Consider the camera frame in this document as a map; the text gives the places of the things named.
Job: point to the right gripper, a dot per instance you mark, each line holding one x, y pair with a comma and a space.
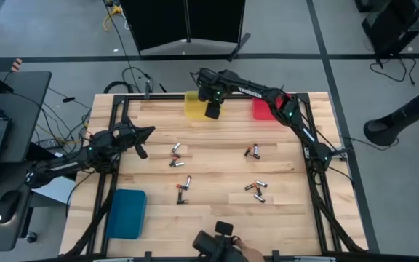
209, 92

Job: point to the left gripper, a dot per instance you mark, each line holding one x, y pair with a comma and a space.
124, 135

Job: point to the red black AA battery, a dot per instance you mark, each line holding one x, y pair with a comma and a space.
173, 162
182, 187
250, 187

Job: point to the batteries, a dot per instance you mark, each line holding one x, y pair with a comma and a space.
247, 151

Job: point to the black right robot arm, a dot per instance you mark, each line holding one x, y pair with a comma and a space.
257, 92

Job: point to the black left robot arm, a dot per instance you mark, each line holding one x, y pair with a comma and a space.
67, 165

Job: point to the yellow plastic bin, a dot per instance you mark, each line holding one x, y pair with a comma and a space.
193, 111

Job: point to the red plastic bin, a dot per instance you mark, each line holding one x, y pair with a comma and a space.
262, 111

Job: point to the blue plastic bin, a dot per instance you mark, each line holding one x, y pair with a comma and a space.
126, 214

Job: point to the black folding screen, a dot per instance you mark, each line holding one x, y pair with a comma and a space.
158, 22

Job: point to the white flat box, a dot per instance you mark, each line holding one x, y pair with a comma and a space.
58, 191

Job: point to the black flat board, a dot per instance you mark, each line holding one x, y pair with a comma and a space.
38, 153

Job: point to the black desk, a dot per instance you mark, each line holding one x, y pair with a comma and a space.
31, 109

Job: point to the black table clamp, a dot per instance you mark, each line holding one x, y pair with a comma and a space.
147, 255
275, 255

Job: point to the orange striped object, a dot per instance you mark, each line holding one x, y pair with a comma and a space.
16, 65

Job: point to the black computer mouse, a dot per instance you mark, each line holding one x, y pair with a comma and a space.
7, 203

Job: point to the black desk caster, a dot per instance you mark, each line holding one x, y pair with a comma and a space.
31, 237

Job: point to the person's hand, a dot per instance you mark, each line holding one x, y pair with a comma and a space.
249, 253

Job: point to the black stand pole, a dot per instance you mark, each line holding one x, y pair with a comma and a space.
380, 131

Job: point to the black equipment cabinet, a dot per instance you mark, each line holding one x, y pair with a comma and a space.
395, 25

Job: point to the black table frame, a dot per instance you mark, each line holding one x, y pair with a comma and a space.
158, 97

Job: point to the grey clamp post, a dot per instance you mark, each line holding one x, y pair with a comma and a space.
147, 89

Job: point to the black diagonal frame strut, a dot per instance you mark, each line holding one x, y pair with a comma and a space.
335, 223
93, 221

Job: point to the grey metal base plate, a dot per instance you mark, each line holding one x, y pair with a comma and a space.
306, 153

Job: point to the black camera rig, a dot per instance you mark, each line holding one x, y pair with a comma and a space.
209, 245

